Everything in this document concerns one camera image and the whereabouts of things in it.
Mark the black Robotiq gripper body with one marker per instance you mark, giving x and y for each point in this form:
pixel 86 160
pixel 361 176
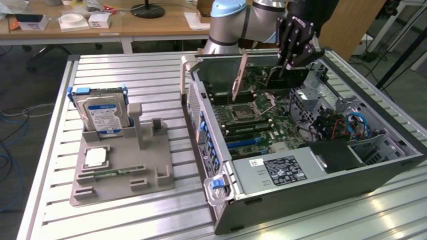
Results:
pixel 310 10

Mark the green expansion card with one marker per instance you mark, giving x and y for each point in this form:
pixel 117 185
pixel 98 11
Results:
pixel 297 80

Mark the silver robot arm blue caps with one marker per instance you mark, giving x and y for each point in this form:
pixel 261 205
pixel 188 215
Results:
pixel 230 25

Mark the wooden cabinet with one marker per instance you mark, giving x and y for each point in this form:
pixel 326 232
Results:
pixel 357 25

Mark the white box with red dot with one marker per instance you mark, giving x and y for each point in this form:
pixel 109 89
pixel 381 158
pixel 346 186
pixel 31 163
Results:
pixel 364 45

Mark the silver metal drive cage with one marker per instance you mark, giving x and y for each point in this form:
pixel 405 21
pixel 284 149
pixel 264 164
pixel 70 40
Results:
pixel 310 102

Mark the open metal socket cover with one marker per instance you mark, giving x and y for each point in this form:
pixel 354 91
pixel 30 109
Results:
pixel 268 101

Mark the black slanted stand pole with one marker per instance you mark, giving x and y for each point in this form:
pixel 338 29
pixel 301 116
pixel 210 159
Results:
pixel 398 52

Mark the white flat paper box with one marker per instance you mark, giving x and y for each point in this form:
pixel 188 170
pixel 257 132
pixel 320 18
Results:
pixel 196 23

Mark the CPU socket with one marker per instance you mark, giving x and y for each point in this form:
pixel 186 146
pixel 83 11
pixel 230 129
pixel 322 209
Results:
pixel 244 112

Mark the white table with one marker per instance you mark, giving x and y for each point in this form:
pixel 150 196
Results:
pixel 417 32

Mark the green motherboard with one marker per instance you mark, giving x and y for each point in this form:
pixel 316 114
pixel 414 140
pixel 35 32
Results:
pixel 284 135

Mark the installed dark RAM stick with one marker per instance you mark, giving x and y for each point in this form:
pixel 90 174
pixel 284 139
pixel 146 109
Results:
pixel 249 128

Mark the blue expansion slot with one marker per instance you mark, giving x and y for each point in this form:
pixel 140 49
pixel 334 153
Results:
pixel 245 143

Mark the black round lamp base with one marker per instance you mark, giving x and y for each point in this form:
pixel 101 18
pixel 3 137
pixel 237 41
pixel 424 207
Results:
pixel 149 11

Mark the black plastic shroud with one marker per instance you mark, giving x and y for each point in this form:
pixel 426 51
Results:
pixel 334 157

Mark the silver disk bay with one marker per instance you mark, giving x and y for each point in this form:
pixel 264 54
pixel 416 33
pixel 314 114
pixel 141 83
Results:
pixel 377 150

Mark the grey power supply with label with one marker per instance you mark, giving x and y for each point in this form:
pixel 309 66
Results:
pixel 254 177

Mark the small white labelled box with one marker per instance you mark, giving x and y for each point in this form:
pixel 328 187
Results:
pixel 99 20

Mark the open dark grey PC case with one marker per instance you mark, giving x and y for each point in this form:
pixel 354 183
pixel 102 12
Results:
pixel 301 197

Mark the blue case latch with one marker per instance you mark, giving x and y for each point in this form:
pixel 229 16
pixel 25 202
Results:
pixel 217 185

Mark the hard disk in blue caddy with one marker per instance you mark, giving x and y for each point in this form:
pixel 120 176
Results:
pixel 103 117

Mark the white box with round dish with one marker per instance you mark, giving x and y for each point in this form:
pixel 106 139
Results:
pixel 74 22

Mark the grey plastic parts rack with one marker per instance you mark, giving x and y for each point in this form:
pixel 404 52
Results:
pixel 134 155

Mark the wooden desk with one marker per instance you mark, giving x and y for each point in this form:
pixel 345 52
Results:
pixel 50 35

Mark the black office chair base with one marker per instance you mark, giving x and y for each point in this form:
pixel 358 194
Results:
pixel 47 51

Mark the green RAM stick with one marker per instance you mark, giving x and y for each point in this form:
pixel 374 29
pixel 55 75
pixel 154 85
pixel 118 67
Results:
pixel 117 172

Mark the silver CPU chip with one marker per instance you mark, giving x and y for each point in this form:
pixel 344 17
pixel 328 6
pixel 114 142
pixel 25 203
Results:
pixel 95 157

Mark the white box with black top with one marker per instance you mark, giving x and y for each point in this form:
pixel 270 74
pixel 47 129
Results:
pixel 31 22

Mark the orange card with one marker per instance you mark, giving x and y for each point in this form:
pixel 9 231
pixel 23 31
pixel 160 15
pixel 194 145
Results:
pixel 14 25

